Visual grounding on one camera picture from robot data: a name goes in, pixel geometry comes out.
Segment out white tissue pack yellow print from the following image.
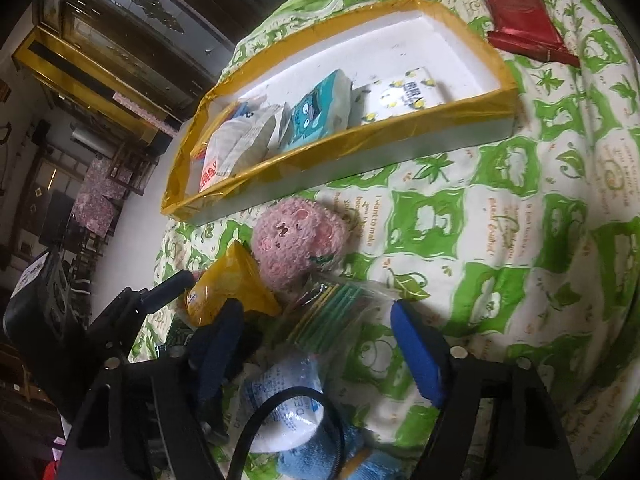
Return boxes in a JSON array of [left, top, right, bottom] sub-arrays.
[[350, 66, 447, 127]]

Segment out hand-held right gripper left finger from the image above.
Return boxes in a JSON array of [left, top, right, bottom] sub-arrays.
[[57, 297, 246, 480]]

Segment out white foam tray yellow tape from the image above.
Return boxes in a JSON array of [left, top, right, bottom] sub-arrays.
[[160, 0, 522, 224]]

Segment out wooden glass-panel partition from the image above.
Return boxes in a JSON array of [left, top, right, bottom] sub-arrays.
[[65, 0, 302, 127]]

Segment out white air conditioner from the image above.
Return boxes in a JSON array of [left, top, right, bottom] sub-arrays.
[[70, 127, 109, 154]]

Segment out yellow pack of coloured sponges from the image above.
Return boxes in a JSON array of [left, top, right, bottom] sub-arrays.
[[190, 100, 258, 158]]

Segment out black cable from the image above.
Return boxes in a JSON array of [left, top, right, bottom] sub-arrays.
[[227, 386, 347, 480]]

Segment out floral cushioned chairs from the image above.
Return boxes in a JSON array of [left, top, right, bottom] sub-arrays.
[[71, 154, 152, 242]]

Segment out teal tissue pack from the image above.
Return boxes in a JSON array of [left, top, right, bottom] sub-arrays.
[[277, 70, 357, 154]]

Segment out white desiccant bag blue print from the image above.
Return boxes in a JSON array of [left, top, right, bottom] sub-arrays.
[[237, 354, 332, 454]]

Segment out pink plush toy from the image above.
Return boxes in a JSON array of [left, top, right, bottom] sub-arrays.
[[250, 197, 359, 294]]

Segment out gold-framed cabinet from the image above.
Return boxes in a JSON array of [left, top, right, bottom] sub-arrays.
[[12, 27, 182, 147]]

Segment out white bag red print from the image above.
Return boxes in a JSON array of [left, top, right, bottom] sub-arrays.
[[198, 105, 284, 194]]

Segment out yellow plastic packet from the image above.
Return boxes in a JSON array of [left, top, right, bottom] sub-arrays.
[[185, 241, 282, 329]]

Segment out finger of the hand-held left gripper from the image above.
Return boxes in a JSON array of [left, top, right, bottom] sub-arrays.
[[144, 269, 197, 314]]

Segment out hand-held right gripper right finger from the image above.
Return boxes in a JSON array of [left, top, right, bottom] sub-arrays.
[[390, 299, 582, 480]]

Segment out bag of green sticks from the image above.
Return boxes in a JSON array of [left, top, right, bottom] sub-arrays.
[[282, 280, 397, 349]]

